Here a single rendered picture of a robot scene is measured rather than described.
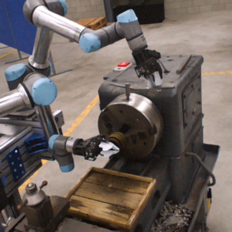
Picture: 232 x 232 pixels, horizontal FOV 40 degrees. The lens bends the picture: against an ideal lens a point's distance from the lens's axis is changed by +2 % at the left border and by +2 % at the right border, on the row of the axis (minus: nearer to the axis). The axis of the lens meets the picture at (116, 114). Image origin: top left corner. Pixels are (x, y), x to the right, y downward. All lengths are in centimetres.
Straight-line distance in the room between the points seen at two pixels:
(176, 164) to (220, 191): 117
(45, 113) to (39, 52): 37
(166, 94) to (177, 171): 44
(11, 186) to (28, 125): 34
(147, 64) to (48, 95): 44
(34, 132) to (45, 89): 53
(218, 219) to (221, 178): 50
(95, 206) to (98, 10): 1095
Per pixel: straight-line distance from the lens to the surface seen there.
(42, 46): 175
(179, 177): 179
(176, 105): 157
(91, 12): 1221
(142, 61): 134
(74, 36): 134
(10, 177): 177
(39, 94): 136
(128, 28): 132
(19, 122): 188
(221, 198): 280
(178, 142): 167
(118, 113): 150
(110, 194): 148
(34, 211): 117
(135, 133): 145
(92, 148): 140
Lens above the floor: 182
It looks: 25 degrees down
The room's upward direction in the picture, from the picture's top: 9 degrees counter-clockwise
